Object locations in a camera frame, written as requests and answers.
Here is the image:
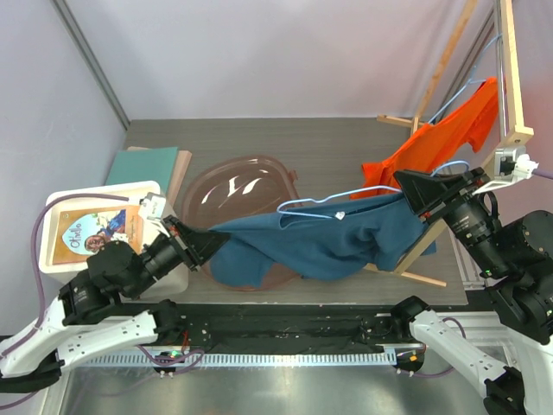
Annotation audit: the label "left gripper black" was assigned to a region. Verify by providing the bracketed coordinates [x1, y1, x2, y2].
[128, 214, 232, 297]

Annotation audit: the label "light blue wire hanger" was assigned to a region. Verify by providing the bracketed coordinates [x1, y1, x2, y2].
[276, 159, 470, 220]

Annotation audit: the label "blue t shirt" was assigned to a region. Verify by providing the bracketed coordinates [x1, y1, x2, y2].
[209, 193, 427, 288]

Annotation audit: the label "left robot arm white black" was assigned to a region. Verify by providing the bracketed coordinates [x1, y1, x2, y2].
[1, 216, 230, 393]

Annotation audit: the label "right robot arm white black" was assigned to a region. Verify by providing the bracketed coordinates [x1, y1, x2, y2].
[390, 168, 552, 414]

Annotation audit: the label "orange t shirt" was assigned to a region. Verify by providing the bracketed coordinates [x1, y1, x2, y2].
[350, 77, 499, 200]

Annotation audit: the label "light blue hanger orange shirt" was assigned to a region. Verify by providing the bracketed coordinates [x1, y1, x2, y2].
[428, 28, 502, 125]

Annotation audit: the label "pink transparent plastic bin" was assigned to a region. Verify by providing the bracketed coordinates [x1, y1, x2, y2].
[181, 155, 303, 293]

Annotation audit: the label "white drawer box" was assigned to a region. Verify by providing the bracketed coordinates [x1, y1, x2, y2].
[39, 181, 163, 284]

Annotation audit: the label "teal book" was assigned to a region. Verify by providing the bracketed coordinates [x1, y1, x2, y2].
[105, 147, 179, 193]

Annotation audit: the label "wooden clothes rack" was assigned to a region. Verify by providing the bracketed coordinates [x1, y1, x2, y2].
[388, 0, 537, 287]

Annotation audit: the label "Othello book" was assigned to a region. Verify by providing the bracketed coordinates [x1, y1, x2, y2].
[52, 206, 143, 265]

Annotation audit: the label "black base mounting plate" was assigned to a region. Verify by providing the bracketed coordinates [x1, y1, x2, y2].
[141, 303, 415, 355]

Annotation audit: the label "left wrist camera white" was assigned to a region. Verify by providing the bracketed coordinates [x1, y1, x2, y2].
[138, 193, 166, 222]

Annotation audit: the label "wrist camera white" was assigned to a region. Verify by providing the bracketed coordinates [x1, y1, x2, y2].
[474, 145, 539, 195]
[138, 193, 166, 222]

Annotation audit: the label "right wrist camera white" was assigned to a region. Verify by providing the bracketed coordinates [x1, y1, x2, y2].
[474, 145, 539, 195]

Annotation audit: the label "aluminium frame rails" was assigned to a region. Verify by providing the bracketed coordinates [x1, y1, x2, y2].
[409, 310, 515, 354]

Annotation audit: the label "white slotted cable duct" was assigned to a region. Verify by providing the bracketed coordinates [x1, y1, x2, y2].
[80, 349, 397, 368]

